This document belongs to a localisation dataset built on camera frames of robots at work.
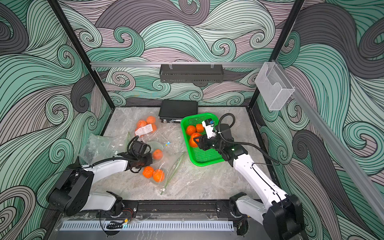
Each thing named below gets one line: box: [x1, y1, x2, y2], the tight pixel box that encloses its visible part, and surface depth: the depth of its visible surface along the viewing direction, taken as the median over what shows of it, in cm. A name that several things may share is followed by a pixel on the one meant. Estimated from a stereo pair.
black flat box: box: [158, 100, 199, 124], surface depth 116 cm
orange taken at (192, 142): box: [190, 132, 202, 148], surface depth 77 cm
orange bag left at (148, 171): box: [142, 166, 155, 179], surface depth 83 cm
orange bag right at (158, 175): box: [152, 169, 165, 183], surface depth 79 cm
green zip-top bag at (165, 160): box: [141, 141, 186, 195], surface depth 83 cm
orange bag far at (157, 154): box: [152, 149, 163, 160], surface depth 90 cm
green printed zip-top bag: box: [78, 132, 130, 165], surface depth 94 cm
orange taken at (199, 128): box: [196, 123, 205, 133], surface depth 103 cm
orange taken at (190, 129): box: [186, 125, 196, 136], surface depth 100 cm
